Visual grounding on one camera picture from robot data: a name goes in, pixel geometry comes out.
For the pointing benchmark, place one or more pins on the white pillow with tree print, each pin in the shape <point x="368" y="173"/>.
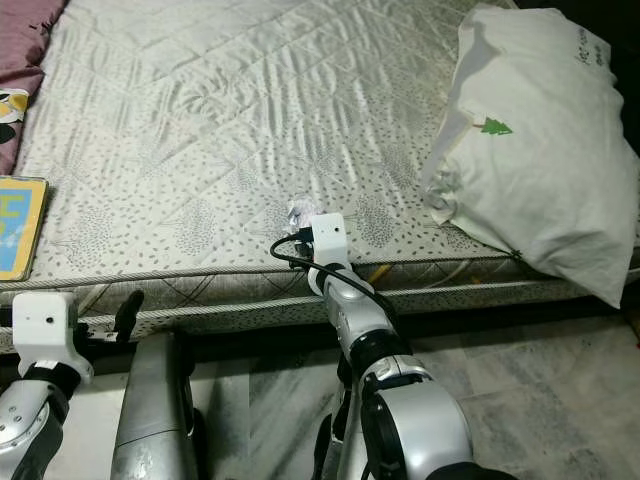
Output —
<point x="540" y="170"/>

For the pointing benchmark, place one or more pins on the blue yellow children's book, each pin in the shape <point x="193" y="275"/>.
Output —
<point x="20" y="230"/>

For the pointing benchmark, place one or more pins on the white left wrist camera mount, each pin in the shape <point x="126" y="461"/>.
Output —
<point x="50" y="325"/>

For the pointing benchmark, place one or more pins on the silver right robot leg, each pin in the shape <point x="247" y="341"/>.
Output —
<point x="350" y="440"/>

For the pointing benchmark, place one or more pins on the white paper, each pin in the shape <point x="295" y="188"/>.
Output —
<point x="302" y="212"/>

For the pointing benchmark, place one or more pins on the white quilted mattress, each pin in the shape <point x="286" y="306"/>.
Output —
<point x="240" y="120"/>

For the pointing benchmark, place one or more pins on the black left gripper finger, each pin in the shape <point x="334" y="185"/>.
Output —
<point x="128" y="310"/>

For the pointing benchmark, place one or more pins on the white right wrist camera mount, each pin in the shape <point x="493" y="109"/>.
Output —
<point x="328" y="238"/>

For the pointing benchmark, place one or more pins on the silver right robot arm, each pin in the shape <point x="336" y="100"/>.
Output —
<point x="420" y="430"/>

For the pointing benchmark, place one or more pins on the silver left robot leg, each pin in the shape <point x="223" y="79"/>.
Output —
<point x="155" y="410"/>

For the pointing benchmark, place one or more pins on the mauve cartoon print blanket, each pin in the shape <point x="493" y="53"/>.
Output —
<point x="20" y="40"/>

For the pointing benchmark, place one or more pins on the silver robot leg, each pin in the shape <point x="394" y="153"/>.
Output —
<point x="155" y="410"/>
<point x="350" y="440"/>

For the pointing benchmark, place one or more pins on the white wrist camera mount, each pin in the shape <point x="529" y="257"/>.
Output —
<point x="328" y="238"/>
<point x="50" y="325"/>

